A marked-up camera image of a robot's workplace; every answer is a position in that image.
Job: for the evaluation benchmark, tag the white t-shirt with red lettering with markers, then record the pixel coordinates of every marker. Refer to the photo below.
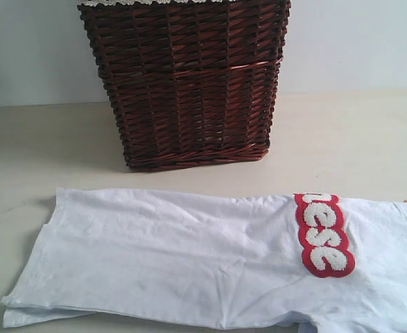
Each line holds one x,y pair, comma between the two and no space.
328,263

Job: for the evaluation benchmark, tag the dark brown wicker basket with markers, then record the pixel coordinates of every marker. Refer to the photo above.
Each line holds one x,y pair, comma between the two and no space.
190,84

